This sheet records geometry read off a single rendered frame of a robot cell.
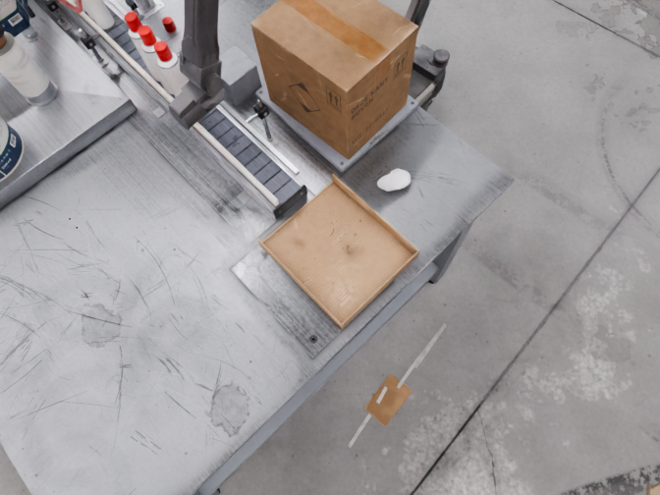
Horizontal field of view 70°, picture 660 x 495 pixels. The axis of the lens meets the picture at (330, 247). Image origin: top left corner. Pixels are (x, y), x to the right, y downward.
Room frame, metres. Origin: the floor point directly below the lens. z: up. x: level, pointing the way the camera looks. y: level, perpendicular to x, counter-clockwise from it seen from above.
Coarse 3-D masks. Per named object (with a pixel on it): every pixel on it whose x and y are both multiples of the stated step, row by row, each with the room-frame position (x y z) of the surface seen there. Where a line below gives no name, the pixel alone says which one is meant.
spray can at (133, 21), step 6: (132, 12) 1.02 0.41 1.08; (126, 18) 1.00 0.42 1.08; (132, 18) 1.00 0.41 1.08; (138, 18) 1.01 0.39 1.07; (132, 24) 0.99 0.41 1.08; (138, 24) 1.00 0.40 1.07; (132, 30) 0.99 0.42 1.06; (132, 36) 0.99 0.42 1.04; (138, 36) 0.98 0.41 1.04; (138, 42) 0.98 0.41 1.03; (138, 48) 0.98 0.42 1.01; (144, 54) 0.98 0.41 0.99; (144, 60) 0.98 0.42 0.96; (150, 66) 0.98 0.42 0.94; (150, 72) 0.99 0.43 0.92; (156, 78) 0.98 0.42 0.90
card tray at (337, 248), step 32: (320, 192) 0.59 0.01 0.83; (352, 192) 0.56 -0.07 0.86; (288, 224) 0.51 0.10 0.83; (320, 224) 0.50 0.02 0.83; (352, 224) 0.49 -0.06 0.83; (384, 224) 0.47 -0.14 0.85; (288, 256) 0.42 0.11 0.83; (320, 256) 0.41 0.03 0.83; (352, 256) 0.40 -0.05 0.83; (384, 256) 0.39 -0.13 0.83; (416, 256) 0.38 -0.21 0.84; (320, 288) 0.33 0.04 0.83; (352, 288) 0.32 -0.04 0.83; (384, 288) 0.31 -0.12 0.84
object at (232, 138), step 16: (80, 16) 1.31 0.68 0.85; (112, 16) 1.26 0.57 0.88; (96, 32) 1.24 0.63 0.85; (112, 32) 1.19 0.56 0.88; (128, 32) 1.18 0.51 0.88; (128, 48) 1.12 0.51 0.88; (144, 64) 1.05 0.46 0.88; (208, 112) 0.85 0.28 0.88; (208, 128) 0.80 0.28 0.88; (224, 128) 0.80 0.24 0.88; (224, 144) 0.74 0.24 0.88; (240, 144) 0.74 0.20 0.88; (240, 160) 0.69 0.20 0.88; (256, 160) 0.68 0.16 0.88; (272, 160) 0.68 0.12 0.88; (256, 176) 0.64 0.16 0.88; (272, 176) 0.63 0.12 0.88; (288, 176) 0.62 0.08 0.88; (272, 192) 0.58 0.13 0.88; (288, 192) 0.58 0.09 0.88
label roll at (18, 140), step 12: (0, 120) 0.85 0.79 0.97; (0, 132) 0.81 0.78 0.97; (12, 132) 0.84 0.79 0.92; (0, 144) 0.78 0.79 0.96; (12, 144) 0.80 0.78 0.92; (0, 156) 0.76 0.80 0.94; (12, 156) 0.77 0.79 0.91; (0, 168) 0.74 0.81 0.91; (12, 168) 0.75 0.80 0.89; (0, 180) 0.72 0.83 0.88
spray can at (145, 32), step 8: (144, 32) 0.94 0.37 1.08; (152, 32) 0.95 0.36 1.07; (144, 40) 0.94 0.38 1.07; (152, 40) 0.94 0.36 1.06; (160, 40) 0.96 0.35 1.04; (144, 48) 0.94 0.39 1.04; (152, 48) 0.93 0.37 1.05; (152, 56) 0.93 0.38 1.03; (152, 64) 0.93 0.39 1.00; (160, 72) 0.93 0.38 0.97; (160, 80) 0.93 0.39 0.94; (168, 88) 0.93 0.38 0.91
